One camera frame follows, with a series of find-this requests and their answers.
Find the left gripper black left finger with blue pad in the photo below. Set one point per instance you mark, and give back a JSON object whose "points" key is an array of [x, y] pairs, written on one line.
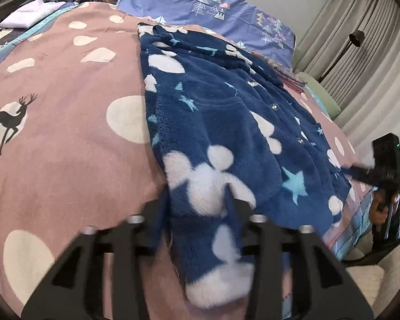
{"points": [[73, 286]]}

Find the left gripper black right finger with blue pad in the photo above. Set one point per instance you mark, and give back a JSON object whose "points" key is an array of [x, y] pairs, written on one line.
{"points": [[320, 286]]}

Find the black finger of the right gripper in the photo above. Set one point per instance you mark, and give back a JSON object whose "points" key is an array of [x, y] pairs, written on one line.
{"points": [[364, 175]]}

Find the navy fleece mouse-print garment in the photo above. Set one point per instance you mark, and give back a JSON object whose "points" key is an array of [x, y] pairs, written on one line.
{"points": [[223, 127]]}

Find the folded floral clothes stack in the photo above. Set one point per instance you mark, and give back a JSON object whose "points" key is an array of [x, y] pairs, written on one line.
{"points": [[288, 78]]}

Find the person's right hand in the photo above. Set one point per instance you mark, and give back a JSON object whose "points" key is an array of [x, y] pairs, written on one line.
{"points": [[378, 217]]}

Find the green pillow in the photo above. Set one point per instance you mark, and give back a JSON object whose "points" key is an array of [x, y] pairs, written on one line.
{"points": [[325, 98]]}

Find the grey pleated curtain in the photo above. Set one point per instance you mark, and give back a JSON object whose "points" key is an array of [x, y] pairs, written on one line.
{"points": [[366, 82]]}

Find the black floor lamp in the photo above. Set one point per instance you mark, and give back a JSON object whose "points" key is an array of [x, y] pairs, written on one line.
{"points": [[356, 39]]}

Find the pink polka-dot duvet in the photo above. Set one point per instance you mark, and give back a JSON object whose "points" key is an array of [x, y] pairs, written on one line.
{"points": [[80, 153]]}

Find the purple tree-print pillow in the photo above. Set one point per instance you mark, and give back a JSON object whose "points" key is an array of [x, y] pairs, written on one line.
{"points": [[247, 26]]}

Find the folded lavender cloth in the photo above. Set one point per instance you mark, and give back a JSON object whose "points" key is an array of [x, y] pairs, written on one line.
{"points": [[30, 14]]}

